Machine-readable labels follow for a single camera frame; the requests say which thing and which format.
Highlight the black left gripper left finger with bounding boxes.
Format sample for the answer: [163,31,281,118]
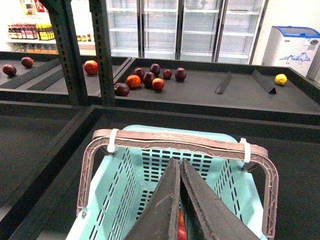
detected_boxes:
[125,158,181,240]

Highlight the dark purple fruit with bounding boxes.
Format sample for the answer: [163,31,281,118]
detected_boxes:
[149,63,161,77]
[143,72,156,88]
[174,67,187,82]
[114,83,130,97]

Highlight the white chest freezer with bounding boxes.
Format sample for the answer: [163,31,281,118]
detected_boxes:
[261,26,320,77]

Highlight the black metal rack post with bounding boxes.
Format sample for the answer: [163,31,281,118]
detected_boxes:
[40,0,88,106]

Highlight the dark purple fruit front left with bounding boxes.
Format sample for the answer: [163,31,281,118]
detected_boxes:
[114,83,130,97]

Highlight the dark purple fruit middle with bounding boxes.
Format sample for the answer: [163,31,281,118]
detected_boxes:
[143,72,156,88]

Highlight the yellow lemon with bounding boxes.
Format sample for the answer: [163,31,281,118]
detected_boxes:
[274,73,288,86]

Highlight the brown plastic basket handle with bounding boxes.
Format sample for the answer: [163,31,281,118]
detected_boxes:
[76,129,279,239]

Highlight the yellow label bottles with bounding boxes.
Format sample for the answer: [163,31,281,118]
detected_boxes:
[36,24,55,41]

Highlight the glass door refrigerator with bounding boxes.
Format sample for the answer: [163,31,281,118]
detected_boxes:
[106,0,268,64]

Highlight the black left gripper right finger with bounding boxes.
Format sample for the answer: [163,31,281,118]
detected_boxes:
[180,158,258,240]

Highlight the black right shelf divider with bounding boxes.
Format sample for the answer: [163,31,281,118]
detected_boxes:
[251,70,277,95]

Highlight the dark fruit far left rear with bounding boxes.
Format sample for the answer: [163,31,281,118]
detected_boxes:
[20,56,34,69]

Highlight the white zip tie right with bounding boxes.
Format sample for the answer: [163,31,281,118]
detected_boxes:
[239,138,251,164]

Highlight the light blue plastic basket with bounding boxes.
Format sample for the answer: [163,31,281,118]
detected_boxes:
[65,124,269,240]

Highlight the dark sauce bottles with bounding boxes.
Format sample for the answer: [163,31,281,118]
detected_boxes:
[7,23,38,40]

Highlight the black left shelf divider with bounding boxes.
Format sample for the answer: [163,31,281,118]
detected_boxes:
[215,71,232,95]

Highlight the red yellow apple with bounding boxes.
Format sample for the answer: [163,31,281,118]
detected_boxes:
[152,78,165,92]

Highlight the small red fruit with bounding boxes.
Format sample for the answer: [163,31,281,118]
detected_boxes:
[163,69,172,80]

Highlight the white zip tie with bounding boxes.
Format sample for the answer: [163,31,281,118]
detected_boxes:
[239,138,251,164]
[107,128,119,154]

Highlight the orange fruit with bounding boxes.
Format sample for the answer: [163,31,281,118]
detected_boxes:
[126,74,141,89]

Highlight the dark purple fruit right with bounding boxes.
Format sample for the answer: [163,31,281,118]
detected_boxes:
[174,67,187,82]

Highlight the dark purple fruit rear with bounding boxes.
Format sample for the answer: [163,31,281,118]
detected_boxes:
[149,63,161,77]

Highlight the black shelf divider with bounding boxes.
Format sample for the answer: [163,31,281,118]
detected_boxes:
[251,70,277,95]
[215,71,232,95]

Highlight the white zip tie left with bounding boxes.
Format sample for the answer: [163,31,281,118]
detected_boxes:
[107,128,119,154]

